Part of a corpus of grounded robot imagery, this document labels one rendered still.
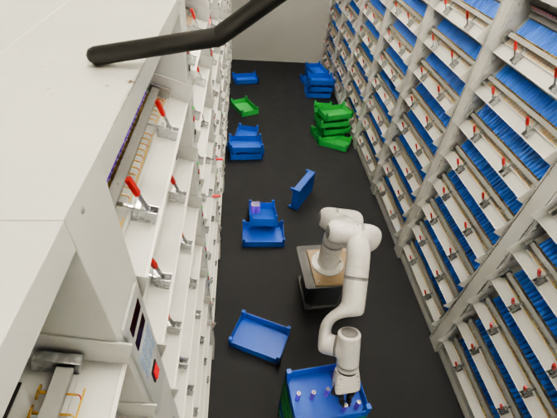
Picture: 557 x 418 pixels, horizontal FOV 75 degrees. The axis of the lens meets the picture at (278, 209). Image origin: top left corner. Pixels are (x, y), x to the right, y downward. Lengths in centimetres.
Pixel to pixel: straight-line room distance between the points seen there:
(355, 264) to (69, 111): 110
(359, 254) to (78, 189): 113
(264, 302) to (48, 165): 204
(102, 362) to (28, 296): 25
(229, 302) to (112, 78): 193
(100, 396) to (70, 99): 35
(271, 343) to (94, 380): 175
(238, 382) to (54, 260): 185
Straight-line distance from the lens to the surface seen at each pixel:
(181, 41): 55
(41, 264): 31
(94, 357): 52
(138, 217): 67
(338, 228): 151
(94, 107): 49
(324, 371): 174
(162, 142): 86
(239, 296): 237
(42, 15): 84
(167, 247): 88
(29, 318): 31
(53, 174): 39
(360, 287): 139
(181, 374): 114
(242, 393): 210
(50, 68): 61
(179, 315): 100
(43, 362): 51
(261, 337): 223
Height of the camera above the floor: 197
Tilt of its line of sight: 43 degrees down
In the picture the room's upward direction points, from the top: 6 degrees clockwise
